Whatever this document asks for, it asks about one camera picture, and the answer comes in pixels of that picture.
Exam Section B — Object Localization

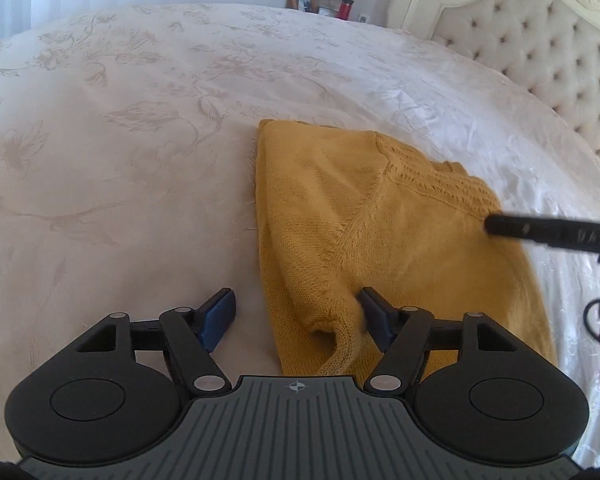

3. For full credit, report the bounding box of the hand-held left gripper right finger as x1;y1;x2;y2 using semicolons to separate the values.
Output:
356;287;522;394

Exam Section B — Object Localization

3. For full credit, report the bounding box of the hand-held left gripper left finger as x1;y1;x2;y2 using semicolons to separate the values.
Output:
74;287;238;395

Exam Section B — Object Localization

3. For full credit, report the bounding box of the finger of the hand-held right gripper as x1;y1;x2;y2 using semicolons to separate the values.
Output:
484;212;600;252

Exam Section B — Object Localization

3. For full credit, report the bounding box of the yellow knit sweater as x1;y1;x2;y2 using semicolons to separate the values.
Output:
254;119;558;378

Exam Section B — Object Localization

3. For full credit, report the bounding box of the white floral bedspread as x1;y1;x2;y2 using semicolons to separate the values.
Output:
0;2;600;471

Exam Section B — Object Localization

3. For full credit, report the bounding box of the cream tufted headboard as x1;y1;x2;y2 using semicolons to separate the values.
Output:
387;0;600;183

